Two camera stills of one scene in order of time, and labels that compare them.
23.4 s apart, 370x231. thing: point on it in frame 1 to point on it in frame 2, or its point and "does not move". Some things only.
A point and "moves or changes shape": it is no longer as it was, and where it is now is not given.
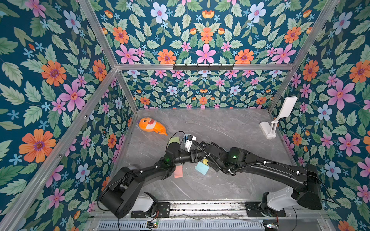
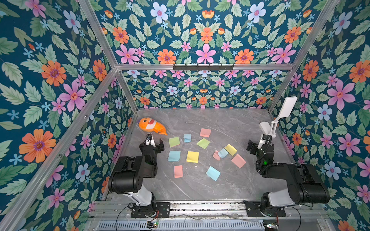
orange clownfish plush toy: [148, 125] does not move
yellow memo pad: [205, 161] moves or changes shape
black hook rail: [203, 68] does not move
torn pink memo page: [178, 172] does not move
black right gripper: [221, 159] to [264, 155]
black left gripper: [191, 154] to [157, 149]
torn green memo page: [174, 139] does not move
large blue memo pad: [202, 167] to [213, 173]
